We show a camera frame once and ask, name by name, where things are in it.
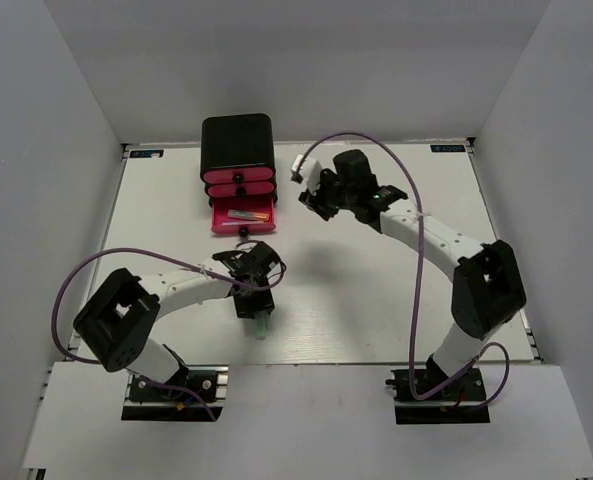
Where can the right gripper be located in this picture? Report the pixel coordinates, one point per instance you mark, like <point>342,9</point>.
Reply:
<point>315,201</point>

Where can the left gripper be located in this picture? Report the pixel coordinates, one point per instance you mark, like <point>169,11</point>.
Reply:
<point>246,309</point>

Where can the green highlighter pen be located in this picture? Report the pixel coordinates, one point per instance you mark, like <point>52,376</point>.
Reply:
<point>260,326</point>

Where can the pink drawer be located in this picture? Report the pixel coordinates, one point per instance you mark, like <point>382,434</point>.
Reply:
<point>237,175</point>
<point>223,225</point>
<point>240,190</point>

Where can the orange capped clear highlighter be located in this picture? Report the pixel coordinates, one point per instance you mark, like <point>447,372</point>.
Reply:
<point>248,215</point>

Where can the pink top drawer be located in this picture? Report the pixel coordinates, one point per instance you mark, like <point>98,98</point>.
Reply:
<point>237,175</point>

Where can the pink bottom drawer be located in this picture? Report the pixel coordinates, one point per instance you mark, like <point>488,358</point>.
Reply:
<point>223,225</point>

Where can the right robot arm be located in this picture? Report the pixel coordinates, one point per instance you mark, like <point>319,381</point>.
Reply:
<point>487,289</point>

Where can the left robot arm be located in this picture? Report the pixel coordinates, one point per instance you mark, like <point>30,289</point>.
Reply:
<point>116,322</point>

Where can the black drawer cabinet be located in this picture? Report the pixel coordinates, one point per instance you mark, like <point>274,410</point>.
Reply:
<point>233,141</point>

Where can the right blue table label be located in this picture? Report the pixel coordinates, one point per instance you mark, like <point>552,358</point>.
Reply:
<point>448,148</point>

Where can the blue table label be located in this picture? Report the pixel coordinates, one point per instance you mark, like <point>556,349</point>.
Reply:
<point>146,154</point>
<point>448,148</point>

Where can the left blue table label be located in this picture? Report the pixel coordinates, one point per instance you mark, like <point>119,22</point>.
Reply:
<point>146,154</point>

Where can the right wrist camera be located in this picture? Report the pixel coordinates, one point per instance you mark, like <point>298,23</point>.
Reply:
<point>307,171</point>

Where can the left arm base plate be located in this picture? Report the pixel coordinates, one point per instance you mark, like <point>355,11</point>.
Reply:
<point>144,402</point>

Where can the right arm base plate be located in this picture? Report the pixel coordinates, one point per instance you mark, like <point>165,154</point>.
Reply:
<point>456,405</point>

